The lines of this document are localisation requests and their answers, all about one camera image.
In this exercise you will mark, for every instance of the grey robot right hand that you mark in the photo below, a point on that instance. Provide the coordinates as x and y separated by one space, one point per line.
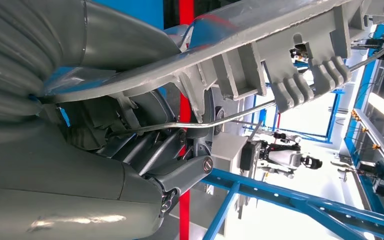
62 185

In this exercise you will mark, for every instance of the blue metal shelf rack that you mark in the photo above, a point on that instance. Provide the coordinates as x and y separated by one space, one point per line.
278 195

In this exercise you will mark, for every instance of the red barrier belt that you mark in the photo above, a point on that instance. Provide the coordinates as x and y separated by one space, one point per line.
185 215

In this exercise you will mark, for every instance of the grey humanoid robot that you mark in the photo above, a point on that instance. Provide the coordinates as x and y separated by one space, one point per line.
281 157

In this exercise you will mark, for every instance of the blue background frame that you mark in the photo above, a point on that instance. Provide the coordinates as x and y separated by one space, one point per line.
331 116

